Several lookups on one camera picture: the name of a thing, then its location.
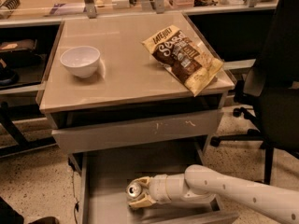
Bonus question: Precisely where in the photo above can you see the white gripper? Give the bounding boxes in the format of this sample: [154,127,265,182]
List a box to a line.
[128,174,189,209]

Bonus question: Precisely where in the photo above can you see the silver green 7up can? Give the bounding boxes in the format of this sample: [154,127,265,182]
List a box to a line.
[126,182,143,200]

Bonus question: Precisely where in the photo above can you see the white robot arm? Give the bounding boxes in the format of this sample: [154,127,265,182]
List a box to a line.
[126,164,299,224]

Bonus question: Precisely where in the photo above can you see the open middle drawer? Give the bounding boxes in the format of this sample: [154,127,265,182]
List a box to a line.
[78,139,238,224]

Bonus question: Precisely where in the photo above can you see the grey drawer cabinet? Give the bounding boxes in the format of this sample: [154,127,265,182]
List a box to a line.
[36,12,240,224]

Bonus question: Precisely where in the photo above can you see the closed top drawer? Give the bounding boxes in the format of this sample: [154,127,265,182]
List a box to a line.
[52,110,222,154]

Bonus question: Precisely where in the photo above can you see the brown shoe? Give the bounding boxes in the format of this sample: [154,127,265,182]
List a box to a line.
[29,217,60,224]

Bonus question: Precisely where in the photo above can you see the brown yellow chip bag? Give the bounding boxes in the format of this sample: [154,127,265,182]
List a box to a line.
[142,25,223,96]

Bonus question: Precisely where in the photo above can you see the white ceramic bowl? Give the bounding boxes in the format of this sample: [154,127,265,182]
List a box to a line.
[60,46,100,78]

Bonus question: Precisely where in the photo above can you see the black office chair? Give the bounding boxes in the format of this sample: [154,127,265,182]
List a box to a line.
[210,0,299,184]

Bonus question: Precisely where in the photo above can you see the purple white paper booklet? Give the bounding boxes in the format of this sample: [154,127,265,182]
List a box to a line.
[50,3,86,16]

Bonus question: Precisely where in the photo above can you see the black coil spring tool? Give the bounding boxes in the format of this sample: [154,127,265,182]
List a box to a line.
[0,0,21,20]

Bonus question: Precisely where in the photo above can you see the black cable on floor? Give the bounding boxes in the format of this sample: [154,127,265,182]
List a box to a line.
[67,157,80,224]

